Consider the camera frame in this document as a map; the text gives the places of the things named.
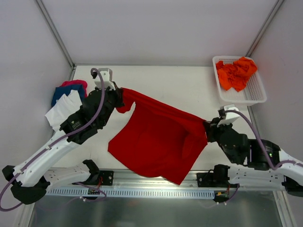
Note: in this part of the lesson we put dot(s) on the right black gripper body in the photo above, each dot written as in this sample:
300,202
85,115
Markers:
211,130

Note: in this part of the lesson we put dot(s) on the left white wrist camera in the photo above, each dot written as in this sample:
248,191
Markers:
106,74

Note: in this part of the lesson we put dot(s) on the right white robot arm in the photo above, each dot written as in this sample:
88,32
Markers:
258,154

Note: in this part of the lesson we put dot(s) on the orange t shirt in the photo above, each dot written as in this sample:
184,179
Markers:
235,75

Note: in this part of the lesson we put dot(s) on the white plastic basket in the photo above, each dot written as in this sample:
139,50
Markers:
252,94

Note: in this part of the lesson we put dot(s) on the white slotted cable duct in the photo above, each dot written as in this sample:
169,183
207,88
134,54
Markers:
134,193

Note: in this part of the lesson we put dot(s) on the pink folded t shirt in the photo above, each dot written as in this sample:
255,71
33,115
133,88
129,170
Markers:
75,82

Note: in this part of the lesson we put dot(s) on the aluminium mounting rail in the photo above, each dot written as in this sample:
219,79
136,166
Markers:
246,179

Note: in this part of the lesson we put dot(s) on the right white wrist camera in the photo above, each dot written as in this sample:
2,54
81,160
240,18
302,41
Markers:
227,118

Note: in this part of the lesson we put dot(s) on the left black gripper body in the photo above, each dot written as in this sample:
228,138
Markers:
116,96

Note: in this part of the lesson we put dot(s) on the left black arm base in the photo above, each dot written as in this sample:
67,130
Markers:
97,176

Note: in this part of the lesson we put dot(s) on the red t shirt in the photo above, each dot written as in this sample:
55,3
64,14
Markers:
158,140

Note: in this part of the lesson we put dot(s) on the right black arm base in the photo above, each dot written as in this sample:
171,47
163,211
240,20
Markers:
215,178

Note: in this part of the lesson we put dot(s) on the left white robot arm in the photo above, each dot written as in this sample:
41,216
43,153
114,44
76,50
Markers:
31,180

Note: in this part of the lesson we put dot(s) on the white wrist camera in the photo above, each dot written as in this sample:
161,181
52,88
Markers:
106,74
227,118

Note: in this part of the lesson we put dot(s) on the white folded t shirt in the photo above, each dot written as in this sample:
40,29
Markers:
63,108

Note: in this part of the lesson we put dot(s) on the blue folded t shirt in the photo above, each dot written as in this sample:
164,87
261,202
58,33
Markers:
66,90

